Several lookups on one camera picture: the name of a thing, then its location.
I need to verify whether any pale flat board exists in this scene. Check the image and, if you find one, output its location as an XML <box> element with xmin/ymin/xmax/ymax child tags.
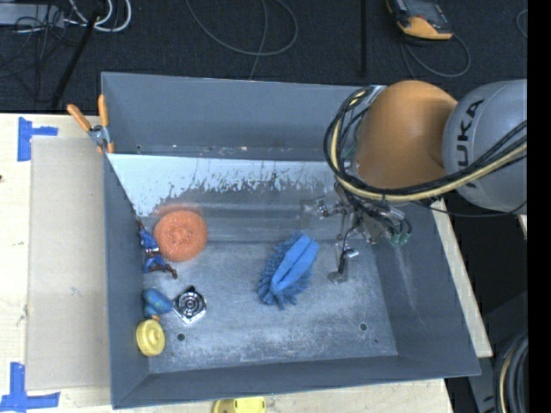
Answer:
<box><xmin>24</xmin><ymin>137</ymin><xmax>112</xmax><ymax>391</ymax></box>

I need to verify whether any grey metal bin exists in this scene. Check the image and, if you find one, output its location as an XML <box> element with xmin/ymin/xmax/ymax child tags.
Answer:
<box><xmin>99</xmin><ymin>71</ymin><xmax>482</xmax><ymax>410</ymax></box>

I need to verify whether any orange round sponge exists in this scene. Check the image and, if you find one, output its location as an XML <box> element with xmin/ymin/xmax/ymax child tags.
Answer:
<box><xmin>152</xmin><ymin>207</ymin><xmax>209</xmax><ymax>262</ymax></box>

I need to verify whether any blue and red toy figure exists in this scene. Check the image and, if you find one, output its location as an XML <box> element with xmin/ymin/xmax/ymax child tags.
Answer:
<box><xmin>136</xmin><ymin>219</ymin><xmax>179</xmax><ymax>280</ymax></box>

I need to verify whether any blue toy bird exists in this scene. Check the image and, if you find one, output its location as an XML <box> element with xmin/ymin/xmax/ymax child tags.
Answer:
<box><xmin>141</xmin><ymin>287</ymin><xmax>175</xmax><ymax>321</ymax></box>

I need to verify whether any blue fringed duster mitt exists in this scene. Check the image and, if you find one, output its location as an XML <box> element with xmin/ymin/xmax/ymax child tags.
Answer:
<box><xmin>256</xmin><ymin>231</ymin><xmax>321</xmax><ymax>311</ymax></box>

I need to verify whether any silver square metal disc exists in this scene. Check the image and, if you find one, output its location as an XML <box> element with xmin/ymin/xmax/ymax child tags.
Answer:
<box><xmin>172</xmin><ymin>285</ymin><xmax>207</xmax><ymax>325</ymax></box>

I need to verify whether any yellow round toy wheel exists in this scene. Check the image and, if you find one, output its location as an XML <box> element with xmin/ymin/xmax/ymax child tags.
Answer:
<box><xmin>135</xmin><ymin>318</ymin><xmax>166</xmax><ymax>358</ymax></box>

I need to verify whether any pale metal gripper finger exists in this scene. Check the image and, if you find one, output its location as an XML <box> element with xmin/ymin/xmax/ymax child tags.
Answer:
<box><xmin>300</xmin><ymin>196</ymin><xmax>338</xmax><ymax>219</ymax></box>
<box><xmin>327</xmin><ymin>247</ymin><xmax>361</xmax><ymax>284</ymax></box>

